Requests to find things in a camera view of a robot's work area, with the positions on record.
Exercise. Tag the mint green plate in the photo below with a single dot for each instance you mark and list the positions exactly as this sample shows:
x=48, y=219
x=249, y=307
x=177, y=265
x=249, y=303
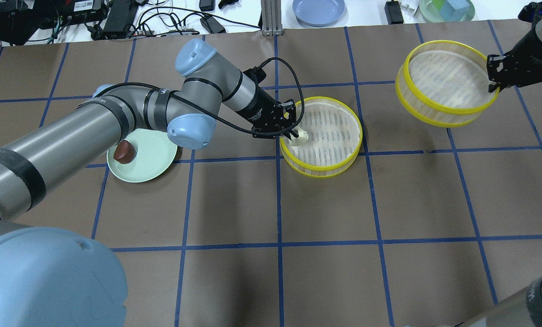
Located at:
x=154, y=154

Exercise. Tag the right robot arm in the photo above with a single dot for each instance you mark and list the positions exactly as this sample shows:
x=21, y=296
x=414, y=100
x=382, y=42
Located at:
x=524, y=308

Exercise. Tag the black power adapter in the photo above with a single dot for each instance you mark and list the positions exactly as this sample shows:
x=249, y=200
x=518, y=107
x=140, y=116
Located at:
x=393, y=12

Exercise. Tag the white bun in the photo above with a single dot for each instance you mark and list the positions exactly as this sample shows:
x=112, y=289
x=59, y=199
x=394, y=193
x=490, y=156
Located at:
x=303, y=137

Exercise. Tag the yellow bamboo steamer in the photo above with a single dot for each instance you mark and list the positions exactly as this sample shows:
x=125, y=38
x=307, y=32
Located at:
x=335, y=138
x=445, y=84

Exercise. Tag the brown bun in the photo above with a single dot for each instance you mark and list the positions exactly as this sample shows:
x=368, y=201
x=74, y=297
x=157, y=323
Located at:
x=125, y=152

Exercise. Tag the aluminium frame post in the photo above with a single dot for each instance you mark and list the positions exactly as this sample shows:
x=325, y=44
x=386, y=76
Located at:
x=271, y=18

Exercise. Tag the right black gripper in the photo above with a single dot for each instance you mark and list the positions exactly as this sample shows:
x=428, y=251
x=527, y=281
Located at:
x=527, y=56

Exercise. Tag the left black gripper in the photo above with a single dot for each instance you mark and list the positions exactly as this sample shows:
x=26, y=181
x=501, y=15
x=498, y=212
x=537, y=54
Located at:
x=260, y=109

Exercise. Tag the blue plate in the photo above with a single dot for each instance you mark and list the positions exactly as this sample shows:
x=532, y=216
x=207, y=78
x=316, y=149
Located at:
x=318, y=13

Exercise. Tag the glass bowl with blocks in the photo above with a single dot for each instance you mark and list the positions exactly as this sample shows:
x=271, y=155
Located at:
x=437, y=11

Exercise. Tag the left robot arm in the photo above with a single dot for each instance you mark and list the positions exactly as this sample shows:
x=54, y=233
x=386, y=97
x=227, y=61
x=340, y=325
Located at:
x=52, y=277

